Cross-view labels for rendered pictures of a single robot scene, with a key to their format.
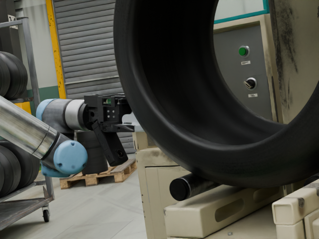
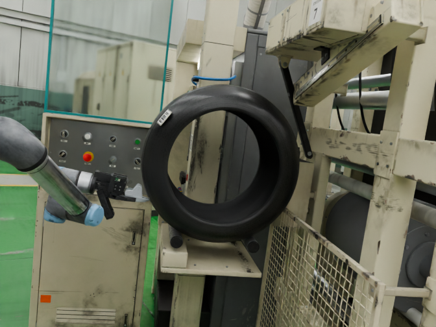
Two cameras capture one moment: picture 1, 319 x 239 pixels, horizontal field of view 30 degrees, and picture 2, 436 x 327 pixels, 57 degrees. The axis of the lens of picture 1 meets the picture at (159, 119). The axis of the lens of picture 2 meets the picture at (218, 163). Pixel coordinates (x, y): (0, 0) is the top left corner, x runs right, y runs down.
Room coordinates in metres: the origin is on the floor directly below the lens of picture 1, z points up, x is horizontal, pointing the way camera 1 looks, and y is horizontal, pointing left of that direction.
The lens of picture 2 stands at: (0.15, 0.90, 1.36)
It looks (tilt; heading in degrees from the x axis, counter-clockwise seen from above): 7 degrees down; 313
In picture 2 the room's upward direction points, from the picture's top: 7 degrees clockwise
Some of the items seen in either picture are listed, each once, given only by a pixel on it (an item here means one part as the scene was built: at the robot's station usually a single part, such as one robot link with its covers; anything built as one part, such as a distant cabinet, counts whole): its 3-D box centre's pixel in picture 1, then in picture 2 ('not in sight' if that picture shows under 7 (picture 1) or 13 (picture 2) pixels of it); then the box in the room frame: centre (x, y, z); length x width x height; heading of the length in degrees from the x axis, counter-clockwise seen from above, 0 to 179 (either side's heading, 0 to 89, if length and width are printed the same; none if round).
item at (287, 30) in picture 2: not in sight; (322, 28); (0.92, -0.40, 1.71); 0.61 x 0.25 x 0.15; 142
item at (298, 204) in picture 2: not in sight; (287, 190); (1.14, -0.67, 1.05); 0.20 x 0.15 x 0.30; 142
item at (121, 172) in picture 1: (98, 150); not in sight; (7.99, 0.88, 0.38); 1.20 x 0.80 x 0.76; 173
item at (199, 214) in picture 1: (229, 201); (172, 242); (1.28, -0.13, 0.84); 0.36 x 0.09 x 0.06; 142
